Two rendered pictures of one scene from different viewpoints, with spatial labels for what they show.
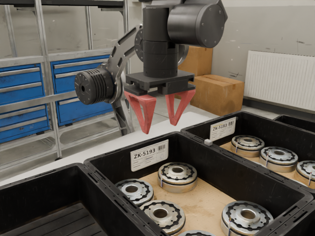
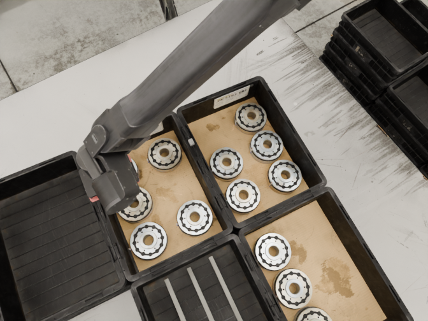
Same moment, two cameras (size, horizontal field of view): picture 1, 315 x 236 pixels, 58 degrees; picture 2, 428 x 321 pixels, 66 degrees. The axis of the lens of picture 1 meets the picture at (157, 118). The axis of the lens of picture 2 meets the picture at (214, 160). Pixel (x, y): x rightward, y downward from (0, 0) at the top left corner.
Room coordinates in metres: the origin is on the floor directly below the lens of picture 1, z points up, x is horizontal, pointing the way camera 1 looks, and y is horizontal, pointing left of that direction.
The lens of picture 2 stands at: (0.30, -0.23, 1.81)
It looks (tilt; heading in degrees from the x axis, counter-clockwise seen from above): 69 degrees down; 3
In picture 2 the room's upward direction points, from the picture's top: 8 degrees clockwise
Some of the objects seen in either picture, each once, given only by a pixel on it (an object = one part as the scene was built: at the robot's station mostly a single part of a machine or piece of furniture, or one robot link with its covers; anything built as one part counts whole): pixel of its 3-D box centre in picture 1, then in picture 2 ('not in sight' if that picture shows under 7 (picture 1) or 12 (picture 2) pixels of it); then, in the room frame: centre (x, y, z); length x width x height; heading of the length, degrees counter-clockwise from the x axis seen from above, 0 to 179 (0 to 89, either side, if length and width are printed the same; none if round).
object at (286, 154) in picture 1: (279, 153); (267, 144); (0.74, -0.36, 0.86); 0.05 x 0.05 x 0.01
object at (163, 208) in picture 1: (160, 214); (134, 202); (0.47, -0.01, 0.86); 0.05 x 0.05 x 0.01
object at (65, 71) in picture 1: (92, 87); not in sight; (2.52, 0.60, 0.60); 0.72 x 0.03 x 0.56; 135
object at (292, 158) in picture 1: (279, 155); (267, 144); (0.74, -0.36, 0.86); 0.10 x 0.10 x 0.01
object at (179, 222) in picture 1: (160, 216); (134, 203); (0.47, -0.01, 0.86); 0.10 x 0.10 x 0.01
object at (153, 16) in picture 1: (163, 24); (98, 163); (0.46, -0.01, 1.24); 0.07 x 0.06 x 0.07; 44
